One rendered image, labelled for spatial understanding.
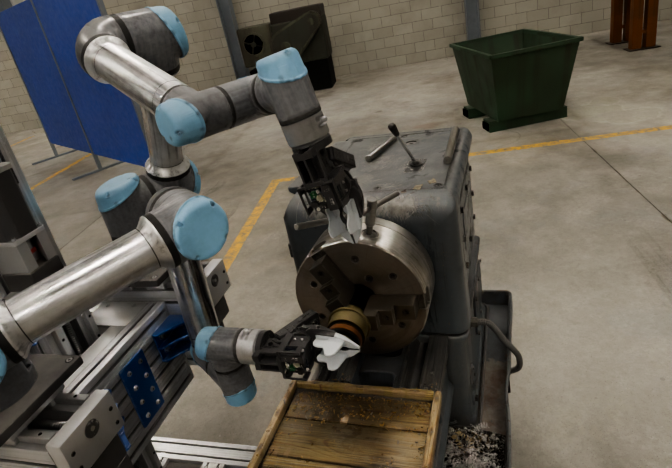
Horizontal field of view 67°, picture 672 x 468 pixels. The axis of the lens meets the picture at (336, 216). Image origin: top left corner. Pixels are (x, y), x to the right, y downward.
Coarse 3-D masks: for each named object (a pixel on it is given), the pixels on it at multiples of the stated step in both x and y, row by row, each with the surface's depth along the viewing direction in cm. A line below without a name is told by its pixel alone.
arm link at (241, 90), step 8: (240, 80) 87; (248, 80) 87; (224, 88) 85; (232, 88) 85; (240, 88) 86; (248, 88) 86; (232, 96) 84; (240, 96) 85; (248, 96) 86; (240, 104) 85; (248, 104) 86; (256, 104) 86; (240, 112) 85; (248, 112) 87; (256, 112) 88; (264, 112) 87; (240, 120) 87; (248, 120) 88
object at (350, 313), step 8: (336, 312) 108; (344, 312) 106; (352, 312) 106; (360, 312) 106; (328, 320) 110; (336, 320) 105; (344, 320) 104; (352, 320) 104; (360, 320) 105; (368, 320) 107; (336, 328) 103; (344, 328) 103; (352, 328) 103; (360, 328) 104; (368, 328) 108; (352, 336) 102; (360, 336) 104; (360, 344) 103
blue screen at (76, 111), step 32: (32, 0) 625; (64, 0) 554; (96, 0) 494; (32, 32) 676; (64, 32) 594; (32, 64) 737; (64, 64) 640; (32, 96) 810; (64, 96) 694; (96, 96) 607; (64, 128) 758; (96, 128) 655; (128, 128) 577; (96, 160) 711; (128, 160) 621
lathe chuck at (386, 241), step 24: (336, 240) 112; (360, 240) 109; (384, 240) 111; (408, 240) 115; (312, 264) 115; (336, 264) 113; (360, 264) 111; (384, 264) 109; (408, 264) 108; (312, 288) 118; (384, 288) 112; (408, 288) 110; (432, 288) 118; (384, 336) 119; (408, 336) 116
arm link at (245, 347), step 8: (248, 328) 109; (240, 336) 106; (248, 336) 106; (256, 336) 106; (240, 344) 105; (248, 344) 105; (240, 352) 105; (248, 352) 104; (240, 360) 106; (248, 360) 105
